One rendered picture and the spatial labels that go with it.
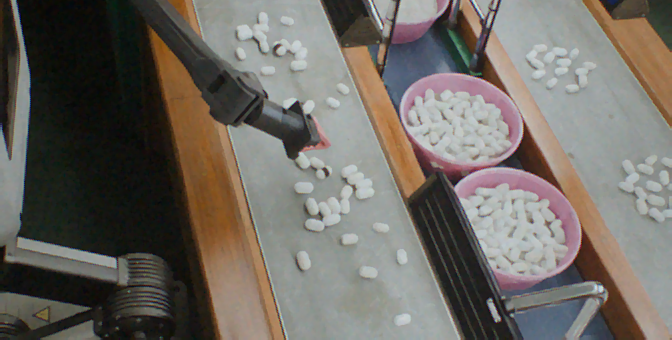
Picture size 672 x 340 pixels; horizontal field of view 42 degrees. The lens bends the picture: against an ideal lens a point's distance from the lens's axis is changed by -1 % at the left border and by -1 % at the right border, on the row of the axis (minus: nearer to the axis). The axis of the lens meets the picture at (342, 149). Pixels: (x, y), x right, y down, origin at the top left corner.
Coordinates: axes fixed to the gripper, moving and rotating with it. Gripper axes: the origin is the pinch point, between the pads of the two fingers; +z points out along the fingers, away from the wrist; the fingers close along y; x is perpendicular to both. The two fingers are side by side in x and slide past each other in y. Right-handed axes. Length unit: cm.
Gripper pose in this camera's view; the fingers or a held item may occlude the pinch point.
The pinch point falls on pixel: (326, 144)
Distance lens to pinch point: 168.8
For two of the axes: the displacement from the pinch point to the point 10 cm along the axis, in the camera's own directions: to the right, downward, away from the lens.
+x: -7.0, 6.0, 4.0
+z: 6.6, 3.1, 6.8
